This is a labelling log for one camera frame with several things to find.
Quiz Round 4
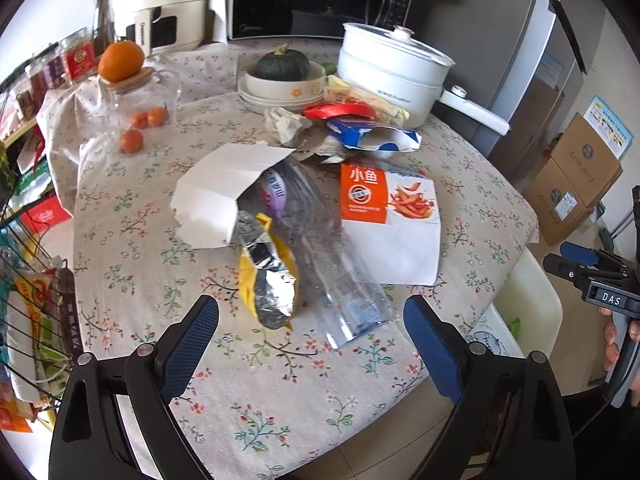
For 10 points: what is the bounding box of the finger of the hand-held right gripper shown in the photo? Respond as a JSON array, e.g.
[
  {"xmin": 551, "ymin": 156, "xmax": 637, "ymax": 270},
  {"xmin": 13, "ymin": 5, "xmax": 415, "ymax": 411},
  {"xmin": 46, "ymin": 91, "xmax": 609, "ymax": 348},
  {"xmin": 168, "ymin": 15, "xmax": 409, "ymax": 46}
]
[
  {"xmin": 559, "ymin": 241, "xmax": 602, "ymax": 267},
  {"xmin": 543, "ymin": 253, "xmax": 591, "ymax": 286}
]

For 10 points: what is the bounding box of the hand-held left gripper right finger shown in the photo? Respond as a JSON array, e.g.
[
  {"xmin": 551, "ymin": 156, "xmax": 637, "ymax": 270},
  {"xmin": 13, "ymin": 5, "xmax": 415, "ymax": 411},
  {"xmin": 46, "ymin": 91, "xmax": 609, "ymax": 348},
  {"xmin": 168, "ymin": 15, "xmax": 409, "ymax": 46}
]
[{"xmin": 403, "ymin": 294, "xmax": 583, "ymax": 480}]

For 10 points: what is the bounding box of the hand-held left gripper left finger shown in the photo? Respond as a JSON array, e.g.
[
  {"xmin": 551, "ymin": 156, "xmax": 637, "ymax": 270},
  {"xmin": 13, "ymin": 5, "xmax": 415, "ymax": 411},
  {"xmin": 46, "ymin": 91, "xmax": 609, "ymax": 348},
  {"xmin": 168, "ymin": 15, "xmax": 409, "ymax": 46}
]
[{"xmin": 48, "ymin": 294, "xmax": 221, "ymax": 480}]

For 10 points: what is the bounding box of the white plastic bin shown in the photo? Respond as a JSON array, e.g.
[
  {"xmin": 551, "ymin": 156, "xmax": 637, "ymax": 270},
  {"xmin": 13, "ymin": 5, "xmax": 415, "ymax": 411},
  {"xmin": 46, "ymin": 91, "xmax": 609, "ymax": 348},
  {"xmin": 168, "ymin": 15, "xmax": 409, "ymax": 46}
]
[{"xmin": 467, "ymin": 249, "xmax": 564, "ymax": 361}]

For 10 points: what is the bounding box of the yellow foil snack bag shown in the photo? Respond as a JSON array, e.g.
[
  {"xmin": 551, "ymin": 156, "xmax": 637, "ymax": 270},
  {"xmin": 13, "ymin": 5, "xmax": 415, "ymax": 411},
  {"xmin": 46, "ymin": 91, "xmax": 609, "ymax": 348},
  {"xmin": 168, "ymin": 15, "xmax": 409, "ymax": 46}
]
[{"xmin": 235, "ymin": 211, "xmax": 301, "ymax": 332}]

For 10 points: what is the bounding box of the clear plastic bottle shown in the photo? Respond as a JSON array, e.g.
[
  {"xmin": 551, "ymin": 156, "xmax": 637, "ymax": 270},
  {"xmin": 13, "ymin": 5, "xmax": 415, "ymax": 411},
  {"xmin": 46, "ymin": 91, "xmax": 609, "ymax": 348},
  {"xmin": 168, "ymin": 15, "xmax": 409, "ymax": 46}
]
[{"xmin": 257, "ymin": 155, "xmax": 398, "ymax": 350}]

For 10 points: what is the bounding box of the torn white paper box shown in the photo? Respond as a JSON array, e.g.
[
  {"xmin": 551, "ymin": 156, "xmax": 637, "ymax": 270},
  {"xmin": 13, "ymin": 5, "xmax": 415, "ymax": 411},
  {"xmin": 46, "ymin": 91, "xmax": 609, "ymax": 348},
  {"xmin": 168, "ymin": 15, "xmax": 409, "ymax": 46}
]
[{"xmin": 170, "ymin": 142, "xmax": 297, "ymax": 251}]

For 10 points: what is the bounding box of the orange white snack package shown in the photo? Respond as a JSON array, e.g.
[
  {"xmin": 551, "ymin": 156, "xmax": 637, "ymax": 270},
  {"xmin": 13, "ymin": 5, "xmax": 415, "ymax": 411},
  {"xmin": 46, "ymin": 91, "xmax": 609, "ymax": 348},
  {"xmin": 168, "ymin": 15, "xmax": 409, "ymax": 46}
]
[{"xmin": 340, "ymin": 160, "xmax": 442, "ymax": 286}]

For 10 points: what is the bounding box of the blue white carton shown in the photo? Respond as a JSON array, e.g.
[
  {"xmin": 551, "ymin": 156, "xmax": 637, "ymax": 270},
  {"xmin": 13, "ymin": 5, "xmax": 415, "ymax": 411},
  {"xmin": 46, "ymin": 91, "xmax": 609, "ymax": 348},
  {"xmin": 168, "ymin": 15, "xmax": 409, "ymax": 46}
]
[{"xmin": 327, "ymin": 117, "xmax": 422, "ymax": 153}]

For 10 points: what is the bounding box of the red plastic wrapper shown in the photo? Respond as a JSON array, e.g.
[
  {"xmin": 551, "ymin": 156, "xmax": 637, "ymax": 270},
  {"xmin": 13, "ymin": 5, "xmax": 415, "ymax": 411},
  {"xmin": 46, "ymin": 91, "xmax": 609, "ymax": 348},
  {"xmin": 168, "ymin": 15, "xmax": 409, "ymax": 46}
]
[{"xmin": 302, "ymin": 101, "xmax": 376, "ymax": 122}]

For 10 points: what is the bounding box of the person's right hand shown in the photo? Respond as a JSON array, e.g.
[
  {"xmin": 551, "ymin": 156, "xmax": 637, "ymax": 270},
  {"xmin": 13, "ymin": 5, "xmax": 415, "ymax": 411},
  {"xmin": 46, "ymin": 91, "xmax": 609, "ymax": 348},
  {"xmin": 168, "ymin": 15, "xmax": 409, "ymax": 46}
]
[{"xmin": 601, "ymin": 307, "xmax": 640, "ymax": 393}]

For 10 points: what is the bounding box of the white green food packet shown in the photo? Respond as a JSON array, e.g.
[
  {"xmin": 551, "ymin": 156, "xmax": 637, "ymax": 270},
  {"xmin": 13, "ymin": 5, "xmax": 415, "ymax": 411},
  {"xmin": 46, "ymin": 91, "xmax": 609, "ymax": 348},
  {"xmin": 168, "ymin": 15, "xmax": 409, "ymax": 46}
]
[{"xmin": 5, "ymin": 267, "xmax": 76, "ymax": 403}]

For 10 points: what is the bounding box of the blue white fridge sticker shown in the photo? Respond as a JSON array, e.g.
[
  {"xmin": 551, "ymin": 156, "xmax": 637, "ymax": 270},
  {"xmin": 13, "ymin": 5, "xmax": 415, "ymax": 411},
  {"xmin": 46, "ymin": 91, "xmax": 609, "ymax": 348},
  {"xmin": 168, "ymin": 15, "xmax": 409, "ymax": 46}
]
[{"xmin": 540, "ymin": 52, "xmax": 563, "ymax": 88}]

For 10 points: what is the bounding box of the red bag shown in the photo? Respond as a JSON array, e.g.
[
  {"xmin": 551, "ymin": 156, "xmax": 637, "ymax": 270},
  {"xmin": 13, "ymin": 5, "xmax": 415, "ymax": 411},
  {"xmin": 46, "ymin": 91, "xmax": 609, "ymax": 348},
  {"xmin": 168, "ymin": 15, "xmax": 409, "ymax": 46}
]
[{"xmin": 20, "ymin": 195, "xmax": 73, "ymax": 236}]

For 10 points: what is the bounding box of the orange packet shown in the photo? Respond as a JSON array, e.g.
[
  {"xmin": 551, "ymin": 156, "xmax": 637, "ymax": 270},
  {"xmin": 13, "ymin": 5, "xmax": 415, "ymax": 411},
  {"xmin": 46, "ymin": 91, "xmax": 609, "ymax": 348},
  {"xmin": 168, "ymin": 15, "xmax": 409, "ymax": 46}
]
[{"xmin": 0, "ymin": 390, "xmax": 33, "ymax": 433}]

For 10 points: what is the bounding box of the grey refrigerator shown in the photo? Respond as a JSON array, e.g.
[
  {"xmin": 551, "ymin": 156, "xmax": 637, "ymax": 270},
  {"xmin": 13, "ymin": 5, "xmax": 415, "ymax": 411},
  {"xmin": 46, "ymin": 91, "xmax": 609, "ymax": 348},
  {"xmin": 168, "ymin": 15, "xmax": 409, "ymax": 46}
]
[{"xmin": 415, "ymin": 0, "xmax": 586, "ymax": 161}]

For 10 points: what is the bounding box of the torn silver wrapper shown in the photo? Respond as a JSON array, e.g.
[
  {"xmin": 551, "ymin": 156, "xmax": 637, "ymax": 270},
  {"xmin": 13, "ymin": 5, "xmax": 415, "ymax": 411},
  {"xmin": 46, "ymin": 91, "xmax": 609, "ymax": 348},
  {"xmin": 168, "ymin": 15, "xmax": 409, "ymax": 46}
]
[{"xmin": 295, "ymin": 137, "xmax": 346, "ymax": 165}]

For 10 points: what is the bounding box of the crumpled grey tissue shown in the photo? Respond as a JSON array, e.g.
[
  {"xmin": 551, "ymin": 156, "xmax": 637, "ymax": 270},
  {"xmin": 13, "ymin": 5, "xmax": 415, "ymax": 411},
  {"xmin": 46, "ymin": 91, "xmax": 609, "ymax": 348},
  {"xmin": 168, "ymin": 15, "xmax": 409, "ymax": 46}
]
[{"xmin": 264, "ymin": 106, "xmax": 313, "ymax": 145}]

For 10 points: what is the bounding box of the glass jar with tomatoes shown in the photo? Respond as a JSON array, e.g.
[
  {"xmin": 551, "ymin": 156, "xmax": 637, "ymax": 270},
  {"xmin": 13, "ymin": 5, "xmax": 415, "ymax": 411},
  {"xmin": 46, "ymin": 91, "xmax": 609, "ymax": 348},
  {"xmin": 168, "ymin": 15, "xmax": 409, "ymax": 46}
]
[{"xmin": 97, "ymin": 66, "xmax": 183, "ymax": 153}]

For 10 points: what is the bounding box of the white electric pot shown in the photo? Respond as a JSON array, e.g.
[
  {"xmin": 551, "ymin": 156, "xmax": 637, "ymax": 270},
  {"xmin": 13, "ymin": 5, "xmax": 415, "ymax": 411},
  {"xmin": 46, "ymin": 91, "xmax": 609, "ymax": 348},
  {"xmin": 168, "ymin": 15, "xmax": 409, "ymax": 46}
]
[{"xmin": 337, "ymin": 22, "xmax": 511, "ymax": 136}]

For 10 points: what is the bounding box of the beige snack packet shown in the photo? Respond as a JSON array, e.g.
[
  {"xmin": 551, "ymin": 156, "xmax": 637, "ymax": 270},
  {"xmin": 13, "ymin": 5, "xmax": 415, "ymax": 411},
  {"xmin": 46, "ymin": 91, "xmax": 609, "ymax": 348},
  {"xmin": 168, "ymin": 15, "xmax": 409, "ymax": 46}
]
[{"xmin": 325, "ymin": 74, "xmax": 411, "ymax": 126}]

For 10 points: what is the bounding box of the white flower-print bowl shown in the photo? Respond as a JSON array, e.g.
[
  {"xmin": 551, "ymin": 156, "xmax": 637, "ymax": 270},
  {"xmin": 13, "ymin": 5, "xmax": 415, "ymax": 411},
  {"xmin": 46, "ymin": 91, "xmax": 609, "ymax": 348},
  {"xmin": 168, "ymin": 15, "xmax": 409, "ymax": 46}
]
[{"xmin": 244, "ymin": 60, "xmax": 327, "ymax": 101}]

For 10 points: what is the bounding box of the glass pot lid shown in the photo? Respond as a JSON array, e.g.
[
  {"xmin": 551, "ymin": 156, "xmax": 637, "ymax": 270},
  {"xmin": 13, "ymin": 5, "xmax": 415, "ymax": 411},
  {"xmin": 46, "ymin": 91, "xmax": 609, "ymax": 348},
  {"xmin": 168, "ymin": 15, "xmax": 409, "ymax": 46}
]
[{"xmin": 342, "ymin": 22, "xmax": 456, "ymax": 71}]

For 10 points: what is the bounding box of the large orange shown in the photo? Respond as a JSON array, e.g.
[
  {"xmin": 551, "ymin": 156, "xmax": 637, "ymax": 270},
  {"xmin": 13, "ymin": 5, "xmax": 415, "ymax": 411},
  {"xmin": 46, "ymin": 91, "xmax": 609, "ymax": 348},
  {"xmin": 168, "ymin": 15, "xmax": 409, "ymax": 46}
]
[{"xmin": 98, "ymin": 40, "xmax": 146, "ymax": 83}]

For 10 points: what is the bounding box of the green kabocha squash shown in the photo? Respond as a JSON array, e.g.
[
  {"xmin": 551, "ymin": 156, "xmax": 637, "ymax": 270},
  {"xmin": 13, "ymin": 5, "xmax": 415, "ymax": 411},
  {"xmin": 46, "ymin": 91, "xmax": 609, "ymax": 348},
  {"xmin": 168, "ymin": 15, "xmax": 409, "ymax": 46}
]
[{"xmin": 255, "ymin": 44, "xmax": 311, "ymax": 82}]

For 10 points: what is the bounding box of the red label jar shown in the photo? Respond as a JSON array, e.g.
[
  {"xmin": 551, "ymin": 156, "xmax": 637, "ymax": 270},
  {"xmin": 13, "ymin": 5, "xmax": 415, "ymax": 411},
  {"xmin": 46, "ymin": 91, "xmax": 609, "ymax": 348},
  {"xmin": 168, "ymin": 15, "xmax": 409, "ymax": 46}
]
[{"xmin": 59, "ymin": 27, "xmax": 96, "ymax": 85}]

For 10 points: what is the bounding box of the clear snack jar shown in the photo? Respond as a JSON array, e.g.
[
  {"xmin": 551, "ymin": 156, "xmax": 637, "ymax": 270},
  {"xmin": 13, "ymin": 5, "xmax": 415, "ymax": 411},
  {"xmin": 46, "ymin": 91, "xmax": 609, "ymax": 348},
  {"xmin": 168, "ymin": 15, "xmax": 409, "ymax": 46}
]
[
  {"xmin": 37, "ymin": 45, "xmax": 66, "ymax": 88},
  {"xmin": 22, "ymin": 60, "xmax": 48, "ymax": 98}
]

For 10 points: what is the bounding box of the glass vase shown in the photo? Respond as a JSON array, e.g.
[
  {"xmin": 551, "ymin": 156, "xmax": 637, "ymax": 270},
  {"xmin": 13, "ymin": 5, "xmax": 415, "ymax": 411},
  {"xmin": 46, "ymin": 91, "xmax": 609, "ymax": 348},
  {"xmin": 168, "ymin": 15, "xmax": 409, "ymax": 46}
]
[{"xmin": 92, "ymin": 0, "xmax": 118, "ymax": 56}]

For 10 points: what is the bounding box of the blue wall poster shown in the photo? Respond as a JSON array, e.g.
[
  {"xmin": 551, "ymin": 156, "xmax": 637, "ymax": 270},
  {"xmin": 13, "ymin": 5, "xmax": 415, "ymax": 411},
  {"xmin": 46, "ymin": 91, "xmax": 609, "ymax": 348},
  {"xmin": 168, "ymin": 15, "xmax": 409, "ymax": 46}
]
[{"xmin": 585, "ymin": 95, "xmax": 631, "ymax": 161}]

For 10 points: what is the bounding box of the black wire basket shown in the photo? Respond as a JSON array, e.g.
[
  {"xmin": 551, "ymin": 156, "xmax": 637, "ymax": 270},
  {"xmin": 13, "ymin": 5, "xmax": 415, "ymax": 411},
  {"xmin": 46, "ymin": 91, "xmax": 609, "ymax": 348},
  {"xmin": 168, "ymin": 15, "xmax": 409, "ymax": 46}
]
[{"xmin": 0, "ymin": 200, "xmax": 86, "ymax": 411}]

